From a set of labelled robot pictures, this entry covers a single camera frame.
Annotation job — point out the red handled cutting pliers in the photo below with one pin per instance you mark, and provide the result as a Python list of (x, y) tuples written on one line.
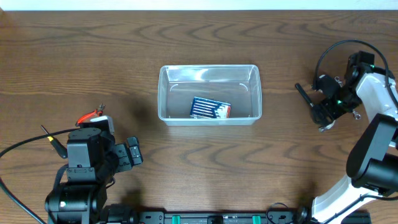
[(96, 113)]

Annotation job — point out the small claw hammer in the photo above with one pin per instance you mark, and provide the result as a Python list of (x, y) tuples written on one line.
[(306, 98)]

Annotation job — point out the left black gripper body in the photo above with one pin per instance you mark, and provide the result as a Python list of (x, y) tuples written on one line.
[(125, 155)]

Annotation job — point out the silver combination wrench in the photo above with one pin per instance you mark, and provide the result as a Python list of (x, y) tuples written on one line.
[(355, 114)]

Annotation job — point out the clear plastic container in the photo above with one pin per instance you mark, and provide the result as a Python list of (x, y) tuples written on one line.
[(181, 86)]

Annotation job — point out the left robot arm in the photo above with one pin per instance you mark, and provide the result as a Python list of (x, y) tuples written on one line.
[(93, 160)]

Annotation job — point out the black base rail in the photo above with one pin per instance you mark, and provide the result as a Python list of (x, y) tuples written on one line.
[(236, 218)]

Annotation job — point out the blue precision screwdriver set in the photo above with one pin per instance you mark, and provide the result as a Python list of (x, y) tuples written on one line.
[(211, 109)]

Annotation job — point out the black yellow screwdriver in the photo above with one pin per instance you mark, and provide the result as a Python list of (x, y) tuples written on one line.
[(58, 146)]

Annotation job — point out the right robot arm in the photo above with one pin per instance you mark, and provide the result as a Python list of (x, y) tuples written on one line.
[(371, 172)]

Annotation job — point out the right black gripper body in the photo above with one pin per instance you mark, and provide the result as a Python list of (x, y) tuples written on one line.
[(319, 111)]

